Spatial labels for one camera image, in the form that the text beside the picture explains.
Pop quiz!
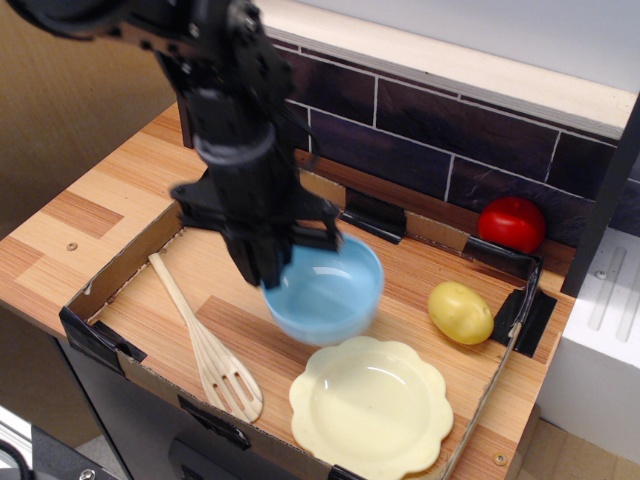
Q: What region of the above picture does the red toy tomato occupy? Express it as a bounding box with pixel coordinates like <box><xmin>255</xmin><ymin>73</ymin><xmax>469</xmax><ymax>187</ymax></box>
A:
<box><xmin>477</xmin><ymin>196</ymin><xmax>546</xmax><ymax>253</ymax></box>

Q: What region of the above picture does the cardboard fence with black tape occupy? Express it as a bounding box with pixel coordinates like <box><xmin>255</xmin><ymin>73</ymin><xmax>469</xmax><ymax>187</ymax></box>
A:
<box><xmin>60</xmin><ymin>163</ymin><xmax>556</xmax><ymax>479</ymax></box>

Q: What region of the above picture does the cream scalloped plate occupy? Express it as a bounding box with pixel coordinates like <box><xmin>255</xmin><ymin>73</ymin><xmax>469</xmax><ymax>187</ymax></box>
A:
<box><xmin>289</xmin><ymin>336</ymin><xmax>454</xmax><ymax>479</ymax></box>

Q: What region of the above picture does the dark tile backsplash panel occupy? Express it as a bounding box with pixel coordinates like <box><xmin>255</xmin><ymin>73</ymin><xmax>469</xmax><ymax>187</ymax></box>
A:
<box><xmin>277</xmin><ymin>42</ymin><xmax>616</xmax><ymax>246</ymax></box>

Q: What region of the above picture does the yellow toy potato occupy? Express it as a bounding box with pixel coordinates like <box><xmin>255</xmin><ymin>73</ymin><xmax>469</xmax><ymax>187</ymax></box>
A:
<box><xmin>428</xmin><ymin>281</ymin><xmax>494</xmax><ymax>345</ymax></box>

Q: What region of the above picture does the wooden slotted spatula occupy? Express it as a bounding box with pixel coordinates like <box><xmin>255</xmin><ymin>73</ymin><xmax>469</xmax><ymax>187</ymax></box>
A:
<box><xmin>149</xmin><ymin>253</ymin><xmax>263</xmax><ymax>423</ymax></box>

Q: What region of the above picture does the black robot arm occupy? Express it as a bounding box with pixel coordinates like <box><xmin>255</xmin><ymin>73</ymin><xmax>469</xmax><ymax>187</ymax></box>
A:
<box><xmin>12</xmin><ymin>1</ymin><xmax>340</xmax><ymax>289</ymax></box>

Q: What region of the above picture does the white side cabinet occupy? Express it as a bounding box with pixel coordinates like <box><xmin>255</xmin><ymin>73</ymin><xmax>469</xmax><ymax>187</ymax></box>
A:
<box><xmin>537</xmin><ymin>229</ymin><xmax>639</xmax><ymax>462</ymax></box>

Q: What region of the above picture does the light blue plastic bowl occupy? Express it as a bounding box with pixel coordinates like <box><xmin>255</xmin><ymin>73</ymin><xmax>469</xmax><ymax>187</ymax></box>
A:
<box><xmin>263</xmin><ymin>235</ymin><xmax>385</xmax><ymax>346</ymax></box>

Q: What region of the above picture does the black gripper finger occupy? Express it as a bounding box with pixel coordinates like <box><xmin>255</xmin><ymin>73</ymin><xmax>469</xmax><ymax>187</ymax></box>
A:
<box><xmin>222</xmin><ymin>227</ymin><xmax>293</xmax><ymax>289</ymax></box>

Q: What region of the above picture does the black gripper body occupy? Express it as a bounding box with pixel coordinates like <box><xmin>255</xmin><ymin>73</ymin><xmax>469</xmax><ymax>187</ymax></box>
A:
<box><xmin>171</xmin><ymin>139</ymin><xmax>341</xmax><ymax>251</ymax></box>

